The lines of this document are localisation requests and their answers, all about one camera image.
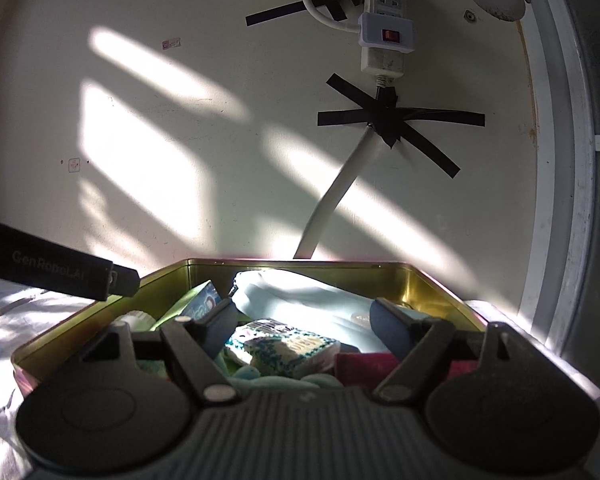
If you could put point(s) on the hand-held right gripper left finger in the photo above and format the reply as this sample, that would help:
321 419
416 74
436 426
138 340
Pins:
219 330

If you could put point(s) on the white bed sheet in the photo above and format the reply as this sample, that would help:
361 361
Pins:
10 340

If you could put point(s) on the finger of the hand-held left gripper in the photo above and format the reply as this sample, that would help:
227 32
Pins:
126 281

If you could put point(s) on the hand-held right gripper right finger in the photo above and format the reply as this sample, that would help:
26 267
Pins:
387 327

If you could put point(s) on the white blue tissue packet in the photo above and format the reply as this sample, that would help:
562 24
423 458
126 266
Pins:
280 350

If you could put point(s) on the lavender switch adapter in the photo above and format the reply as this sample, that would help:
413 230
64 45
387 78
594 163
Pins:
387 34

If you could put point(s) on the small red white sticker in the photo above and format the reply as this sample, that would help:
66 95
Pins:
171 43

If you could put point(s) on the small pink wall sticker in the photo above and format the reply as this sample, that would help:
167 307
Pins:
74 164

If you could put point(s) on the black tape cross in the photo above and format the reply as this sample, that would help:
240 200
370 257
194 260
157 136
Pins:
395 120

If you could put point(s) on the white power strip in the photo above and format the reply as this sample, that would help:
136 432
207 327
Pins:
387 0

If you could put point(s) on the long green toothpaste box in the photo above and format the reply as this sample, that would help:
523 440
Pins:
205 302

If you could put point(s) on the small grey wall mount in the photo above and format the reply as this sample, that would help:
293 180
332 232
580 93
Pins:
469 16

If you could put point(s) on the dark red box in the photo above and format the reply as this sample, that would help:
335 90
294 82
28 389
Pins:
367 367

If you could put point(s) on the pink biscuit tin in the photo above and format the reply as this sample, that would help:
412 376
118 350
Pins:
430 285

